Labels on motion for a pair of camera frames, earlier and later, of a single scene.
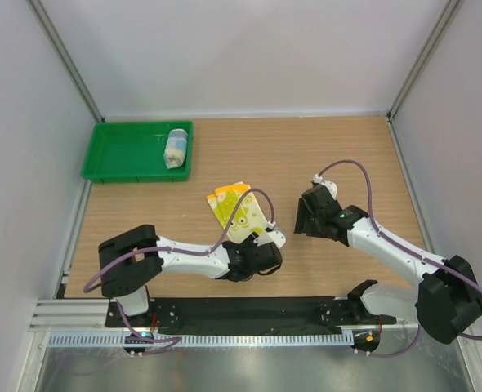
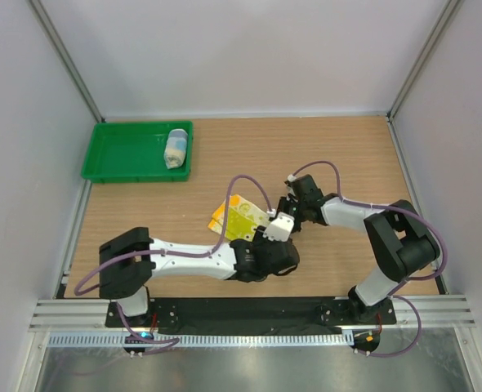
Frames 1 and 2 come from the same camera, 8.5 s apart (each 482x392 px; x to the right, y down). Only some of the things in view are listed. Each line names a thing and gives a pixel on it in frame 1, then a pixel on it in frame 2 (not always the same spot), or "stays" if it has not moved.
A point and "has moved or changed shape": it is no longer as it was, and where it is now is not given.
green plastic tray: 131,152 stays
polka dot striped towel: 176,149 stays
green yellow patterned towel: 238,211 has moved or changed shape
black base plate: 241,313 stays
